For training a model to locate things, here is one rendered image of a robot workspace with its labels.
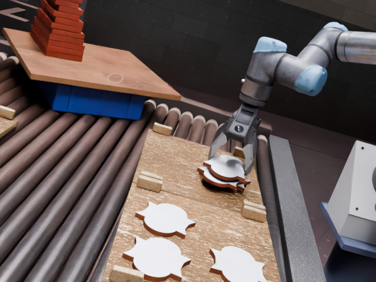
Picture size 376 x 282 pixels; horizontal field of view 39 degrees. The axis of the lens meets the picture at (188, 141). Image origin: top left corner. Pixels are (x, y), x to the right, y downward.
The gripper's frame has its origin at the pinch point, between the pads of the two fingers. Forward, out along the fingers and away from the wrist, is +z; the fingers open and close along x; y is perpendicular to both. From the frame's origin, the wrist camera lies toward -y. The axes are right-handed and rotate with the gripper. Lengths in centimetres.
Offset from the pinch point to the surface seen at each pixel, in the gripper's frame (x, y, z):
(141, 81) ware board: 41, 31, -5
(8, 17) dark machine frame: 113, 56, -3
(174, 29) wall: 167, 441, 38
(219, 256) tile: -9.6, -37.9, 4.4
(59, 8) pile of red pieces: 70, 19, -21
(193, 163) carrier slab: 10.4, 6.6, 5.6
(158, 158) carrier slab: 19.3, 0.1, 5.6
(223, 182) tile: -1.3, -6.6, 2.1
